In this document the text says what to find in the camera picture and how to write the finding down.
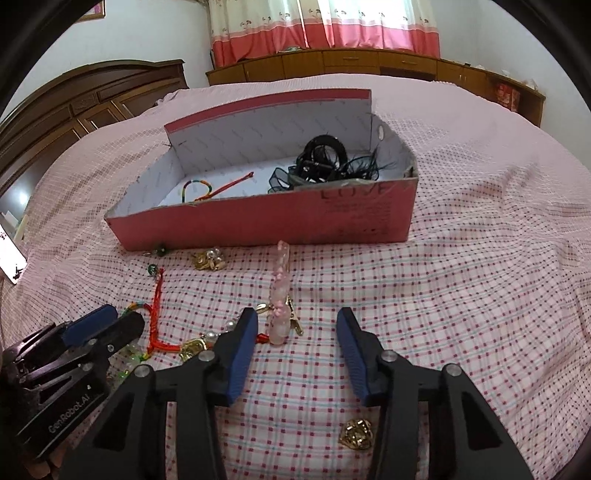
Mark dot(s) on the red cardboard box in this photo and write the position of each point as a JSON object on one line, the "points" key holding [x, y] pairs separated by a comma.
{"points": [[277, 221]]}

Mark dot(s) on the framed wall photo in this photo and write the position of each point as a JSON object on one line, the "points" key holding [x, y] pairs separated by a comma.
{"points": [[92, 7]]}

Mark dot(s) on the pink checked bedsheet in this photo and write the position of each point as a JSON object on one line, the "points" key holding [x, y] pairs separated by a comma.
{"points": [[461, 277]]}

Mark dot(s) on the green bead earring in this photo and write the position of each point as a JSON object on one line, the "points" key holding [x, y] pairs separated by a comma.
{"points": [[159, 251]]}

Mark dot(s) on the gold hair clip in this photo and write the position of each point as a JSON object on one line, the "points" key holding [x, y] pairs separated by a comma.
{"points": [[295, 318]]}

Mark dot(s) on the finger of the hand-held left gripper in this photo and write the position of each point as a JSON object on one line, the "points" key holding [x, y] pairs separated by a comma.
{"points": [[122, 330], [90, 323]]}

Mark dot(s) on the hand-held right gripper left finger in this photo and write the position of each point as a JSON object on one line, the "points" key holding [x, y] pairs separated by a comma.
{"points": [[240, 360]]}

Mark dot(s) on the white and red curtain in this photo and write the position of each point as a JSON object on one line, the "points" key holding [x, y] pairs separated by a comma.
{"points": [[323, 27]]}

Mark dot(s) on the dark wooden headboard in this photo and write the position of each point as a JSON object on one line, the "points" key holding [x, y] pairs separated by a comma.
{"points": [[69, 106]]}

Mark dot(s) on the gold pearl brooch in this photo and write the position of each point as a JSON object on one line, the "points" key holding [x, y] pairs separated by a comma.
{"points": [[196, 348], [208, 260]]}

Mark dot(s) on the white bedside item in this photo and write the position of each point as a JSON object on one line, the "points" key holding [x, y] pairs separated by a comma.
{"points": [[11, 258]]}

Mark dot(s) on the person's left hand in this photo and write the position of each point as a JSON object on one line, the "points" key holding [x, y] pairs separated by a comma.
{"points": [[46, 464]]}

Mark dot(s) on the pink translucent hair clip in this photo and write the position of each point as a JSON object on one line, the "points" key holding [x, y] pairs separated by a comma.
{"points": [[281, 295]]}

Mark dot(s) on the red gift box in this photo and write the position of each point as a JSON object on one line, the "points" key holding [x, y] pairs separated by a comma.
{"points": [[507, 97]]}

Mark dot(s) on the black feather hair accessory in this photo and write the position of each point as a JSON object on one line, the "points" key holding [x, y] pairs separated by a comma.
{"points": [[281, 177]]}

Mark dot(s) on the long wooden cabinet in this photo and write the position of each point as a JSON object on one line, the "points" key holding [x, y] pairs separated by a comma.
{"points": [[351, 60]]}

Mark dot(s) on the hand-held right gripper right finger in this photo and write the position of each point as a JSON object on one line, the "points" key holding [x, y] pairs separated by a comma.
{"points": [[353, 355]]}

